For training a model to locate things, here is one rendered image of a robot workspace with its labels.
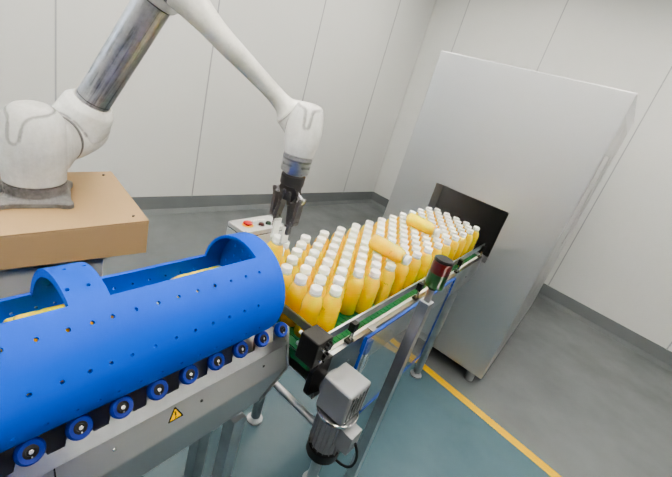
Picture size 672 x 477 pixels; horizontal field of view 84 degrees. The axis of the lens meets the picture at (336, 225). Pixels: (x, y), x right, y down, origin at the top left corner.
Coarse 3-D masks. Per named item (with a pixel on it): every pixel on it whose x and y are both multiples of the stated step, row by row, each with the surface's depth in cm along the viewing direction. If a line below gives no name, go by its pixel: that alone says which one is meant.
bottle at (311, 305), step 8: (304, 296) 118; (312, 296) 116; (320, 296) 116; (304, 304) 116; (312, 304) 115; (320, 304) 117; (304, 312) 117; (312, 312) 116; (312, 320) 117; (296, 328) 120
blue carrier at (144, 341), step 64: (256, 256) 95; (0, 320) 74; (64, 320) 61; (128, 320) 68; (192, 320) 77; (256, 320) 93; (0, 384) 54; (64, 384) 60; (128, 384) 70; (0, 448) 57
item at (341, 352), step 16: (464, 272) 216; (400, 304) 156; (448, 304) 232; (384, 320) 143; (432, 336) 241; (336, 352) 119; (352, 352) 130; (320, 368) 114; (416, 368) 252; (288, 400) 171; (256, 416) 188; (304, 416) 166
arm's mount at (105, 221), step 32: (96, 192) 124; (0, 224) 97; (32, 224) 101; (64, 224) 105; (96, 224) 109; (128, 224) 114; (0, 256) 96; (32, 256) 101; (64, 256) 106; (96, 256) 112
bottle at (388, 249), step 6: (372, 240) 151; (378, 240) 150; (384, 240) 150; (372, 246) 151; (378, 246) 150; (384, 246) 148; (390, 246) 148; (396, 246) 147; (378, 252) 151; (384, 252) 148; (390, 252) 147; (396, 252) 146; (402, 252) 146; (390, 258) 147; (396, 258) 146; (402, 258) 145
